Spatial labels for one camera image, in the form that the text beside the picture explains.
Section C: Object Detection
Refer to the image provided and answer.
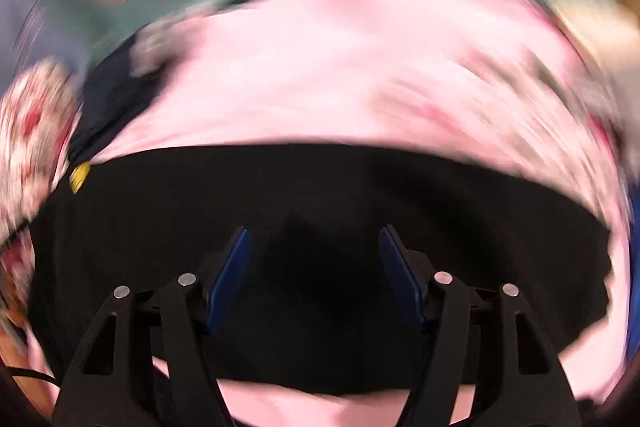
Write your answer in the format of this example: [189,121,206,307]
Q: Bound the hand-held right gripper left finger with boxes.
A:
[50,226,252,427]

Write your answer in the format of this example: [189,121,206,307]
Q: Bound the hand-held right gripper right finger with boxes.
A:
[378,225,584,427]

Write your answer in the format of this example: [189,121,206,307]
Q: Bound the black pants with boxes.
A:
[29,144,614,399]

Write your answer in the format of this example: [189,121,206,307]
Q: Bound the dark navy cloth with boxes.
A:
[67,32,166,164]

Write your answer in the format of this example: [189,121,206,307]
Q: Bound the pink blanket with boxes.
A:
[20,0,634,427]

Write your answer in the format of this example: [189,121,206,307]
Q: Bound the floral quilt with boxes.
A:
[0,59,85,258]

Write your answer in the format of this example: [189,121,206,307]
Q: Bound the cream cloth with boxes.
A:
[550,0,640,75]

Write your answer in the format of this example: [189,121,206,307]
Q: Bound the blue checked cloth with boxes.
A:
[0,0,93,92]

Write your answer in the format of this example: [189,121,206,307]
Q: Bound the black cable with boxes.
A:
[0,364,58,385]

